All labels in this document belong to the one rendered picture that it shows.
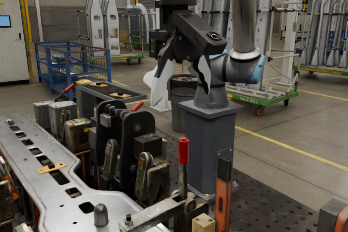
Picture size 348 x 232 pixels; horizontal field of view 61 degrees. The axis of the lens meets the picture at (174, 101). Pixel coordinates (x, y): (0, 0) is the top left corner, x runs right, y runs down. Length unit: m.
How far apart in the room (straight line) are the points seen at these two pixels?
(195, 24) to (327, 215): 0.36
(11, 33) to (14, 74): 0.92
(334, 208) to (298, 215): 0.88
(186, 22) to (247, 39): 0.60
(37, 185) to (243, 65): 0.80
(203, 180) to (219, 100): 0.35
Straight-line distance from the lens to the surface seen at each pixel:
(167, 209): 0.65
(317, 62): 8.43
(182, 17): 0.55
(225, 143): 1.29
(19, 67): 7.76
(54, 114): 1.31
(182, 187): 0.67
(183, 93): 3.77
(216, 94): 1.22
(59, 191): 0.90
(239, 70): 1.17
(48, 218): 0.81
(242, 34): 1.12
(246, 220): 1.28
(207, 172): 1.30
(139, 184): 0.84
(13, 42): 7.70
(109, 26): 10.02
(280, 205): 1.41
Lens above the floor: 1.45
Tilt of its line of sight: 15 degrees down
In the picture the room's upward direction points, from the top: straight up
